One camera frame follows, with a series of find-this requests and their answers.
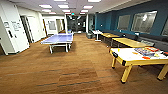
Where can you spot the red black paddle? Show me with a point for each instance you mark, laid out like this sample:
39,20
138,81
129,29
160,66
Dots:
165,53

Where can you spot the interior glass window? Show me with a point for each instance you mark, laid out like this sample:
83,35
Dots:
144,22
124,22
165,28

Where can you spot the dark grey floor bin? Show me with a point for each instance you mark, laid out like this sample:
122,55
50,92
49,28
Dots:
89,35

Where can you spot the yellow air hockey table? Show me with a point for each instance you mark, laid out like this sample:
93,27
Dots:
128,59

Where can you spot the green exit sign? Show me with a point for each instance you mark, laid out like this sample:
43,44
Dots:
72,14

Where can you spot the ceiling light panel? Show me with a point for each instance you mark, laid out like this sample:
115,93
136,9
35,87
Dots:
94,0
88,6
60,0
45,6
63,6

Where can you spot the blue ping pong table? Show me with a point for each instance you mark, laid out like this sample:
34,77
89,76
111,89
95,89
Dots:
58,38

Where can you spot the dark grey sofa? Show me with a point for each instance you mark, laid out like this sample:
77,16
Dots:
156,41

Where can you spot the frosted office window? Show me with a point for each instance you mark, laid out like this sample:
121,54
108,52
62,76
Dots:
52,25

